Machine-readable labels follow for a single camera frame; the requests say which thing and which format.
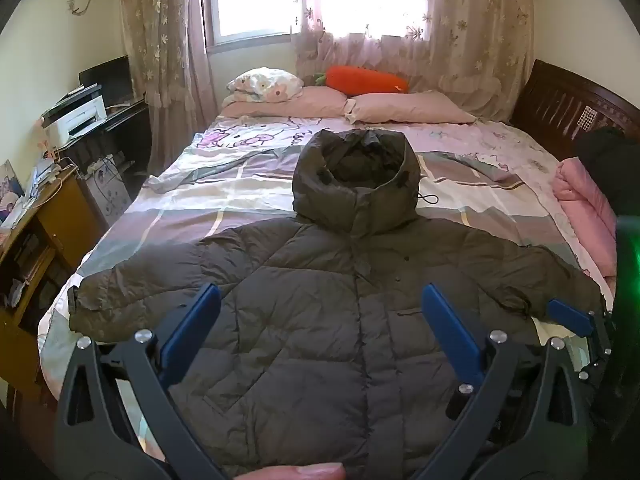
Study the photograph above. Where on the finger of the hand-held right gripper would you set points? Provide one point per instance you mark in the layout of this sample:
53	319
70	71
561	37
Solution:
570	317

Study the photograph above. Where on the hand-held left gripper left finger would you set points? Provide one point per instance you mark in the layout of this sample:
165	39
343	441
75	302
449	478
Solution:
192	325

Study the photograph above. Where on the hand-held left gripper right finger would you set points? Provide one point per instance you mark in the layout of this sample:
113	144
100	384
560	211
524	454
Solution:
450	330

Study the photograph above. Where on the olive hooded puffer jacket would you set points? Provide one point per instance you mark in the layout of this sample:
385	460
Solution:
320	310

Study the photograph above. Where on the person's left hand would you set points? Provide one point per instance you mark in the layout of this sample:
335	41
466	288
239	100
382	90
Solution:
295	472

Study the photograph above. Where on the folded pink blanket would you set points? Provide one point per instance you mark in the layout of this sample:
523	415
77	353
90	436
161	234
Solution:
580	195

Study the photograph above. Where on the dark cloth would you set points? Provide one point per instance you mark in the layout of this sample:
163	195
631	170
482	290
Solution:
610	170

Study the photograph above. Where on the white sticker sheet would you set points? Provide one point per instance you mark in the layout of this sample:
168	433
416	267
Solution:
585	118

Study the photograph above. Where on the white printed box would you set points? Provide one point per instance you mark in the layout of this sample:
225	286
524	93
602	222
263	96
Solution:
107	190

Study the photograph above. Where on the wooden cabinet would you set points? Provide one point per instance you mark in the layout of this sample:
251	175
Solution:
60	215

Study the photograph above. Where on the dark wooden headboard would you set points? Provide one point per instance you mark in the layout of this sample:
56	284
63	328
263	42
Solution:
550	105

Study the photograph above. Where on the black desk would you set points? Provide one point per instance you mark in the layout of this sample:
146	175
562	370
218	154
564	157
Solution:
125	130

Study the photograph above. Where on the pink pillow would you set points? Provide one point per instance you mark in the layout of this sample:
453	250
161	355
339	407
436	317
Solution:
300	102
405	107

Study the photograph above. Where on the printed picture card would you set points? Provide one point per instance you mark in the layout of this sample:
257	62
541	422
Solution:
10	185

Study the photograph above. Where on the white printer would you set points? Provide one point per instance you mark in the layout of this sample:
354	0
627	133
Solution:
75	120

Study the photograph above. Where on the floral white pillow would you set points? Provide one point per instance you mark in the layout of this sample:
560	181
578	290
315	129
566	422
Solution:
260	82

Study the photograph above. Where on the black monitor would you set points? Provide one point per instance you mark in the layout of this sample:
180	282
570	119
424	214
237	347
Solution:
112	77

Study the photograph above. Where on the orange carrot plush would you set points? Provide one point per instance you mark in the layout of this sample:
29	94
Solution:
365	80

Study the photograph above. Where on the beige floral curtain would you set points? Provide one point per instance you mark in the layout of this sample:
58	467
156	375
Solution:
160	35

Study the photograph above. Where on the sheer pink floral curtain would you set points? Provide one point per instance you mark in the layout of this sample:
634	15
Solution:
450	35

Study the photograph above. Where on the window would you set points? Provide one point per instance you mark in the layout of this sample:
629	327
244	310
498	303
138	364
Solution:
250	0

